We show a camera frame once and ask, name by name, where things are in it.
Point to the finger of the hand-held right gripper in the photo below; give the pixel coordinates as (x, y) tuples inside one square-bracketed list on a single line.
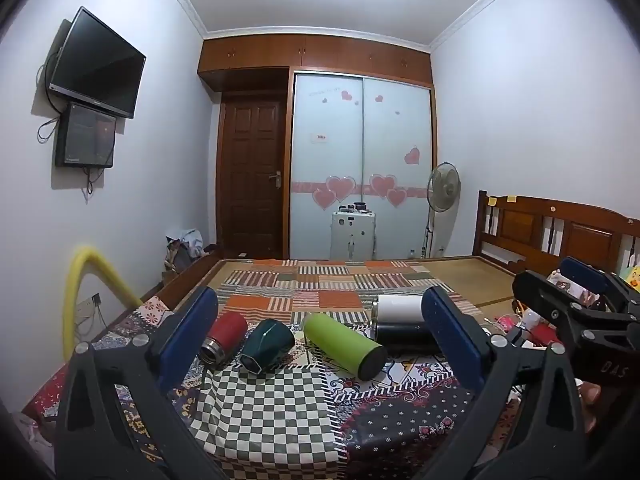
[(542, 295), (582, 272)]

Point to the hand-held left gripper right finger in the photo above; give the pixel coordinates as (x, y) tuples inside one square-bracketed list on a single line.
[(452, 340)]

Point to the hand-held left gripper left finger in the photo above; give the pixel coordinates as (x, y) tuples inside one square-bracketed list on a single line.
[(192, 332)]

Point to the red insulated cup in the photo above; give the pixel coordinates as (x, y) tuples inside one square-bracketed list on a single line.
[(226, 332)]

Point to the white and black cup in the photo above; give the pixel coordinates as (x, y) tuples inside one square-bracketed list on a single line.
[(397, 312)]

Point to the dark green faceted cup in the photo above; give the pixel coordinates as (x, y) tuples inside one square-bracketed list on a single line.
[(270, 342)]

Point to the light green insulated cup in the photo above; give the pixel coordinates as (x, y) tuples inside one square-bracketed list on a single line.
[(340, 342)]

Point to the person's right hand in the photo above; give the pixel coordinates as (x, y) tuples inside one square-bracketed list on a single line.
[(591, 405)]

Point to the woven straw bed mat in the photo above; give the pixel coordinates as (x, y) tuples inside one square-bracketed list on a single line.
[(465, 272)]

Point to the wooden bed headboard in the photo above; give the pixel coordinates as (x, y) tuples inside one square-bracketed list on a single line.
[(520, 225)]

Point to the pile of clothes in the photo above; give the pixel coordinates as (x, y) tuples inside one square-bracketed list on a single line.
[(184, 250)]

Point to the dark floral quilt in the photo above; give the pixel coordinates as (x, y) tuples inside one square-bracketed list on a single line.
[(400, 420)]

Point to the checkered cloth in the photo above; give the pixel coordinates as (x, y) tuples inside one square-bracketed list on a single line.
[(270, 410)]

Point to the yellow foam tube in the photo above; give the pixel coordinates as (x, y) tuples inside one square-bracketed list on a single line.
[(100, 260)]

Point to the striped patchwork blanket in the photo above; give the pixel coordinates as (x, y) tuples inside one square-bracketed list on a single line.
[(320, 285)]

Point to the white small cabinet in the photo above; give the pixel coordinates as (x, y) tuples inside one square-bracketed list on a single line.
[(352, 235)]

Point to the standing electric fan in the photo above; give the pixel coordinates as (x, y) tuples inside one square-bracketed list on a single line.
[(444, 187)]

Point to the brown wooden door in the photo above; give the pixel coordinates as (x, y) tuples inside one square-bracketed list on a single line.
[(250, 185)]

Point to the wooden wardrobe with glass doors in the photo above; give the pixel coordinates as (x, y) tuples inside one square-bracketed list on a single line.
[(390, 150)]

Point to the wooden bed side rail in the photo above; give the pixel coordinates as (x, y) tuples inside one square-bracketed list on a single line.
[(185, 277)]

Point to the wall power socket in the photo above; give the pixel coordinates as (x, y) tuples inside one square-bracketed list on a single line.
[(90, 301)]

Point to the small black wall monitor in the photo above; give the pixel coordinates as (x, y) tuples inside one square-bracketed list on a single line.
[(85, 135)]

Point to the wall-mounted black television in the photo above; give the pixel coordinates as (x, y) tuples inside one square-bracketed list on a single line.
[(95, 65)]

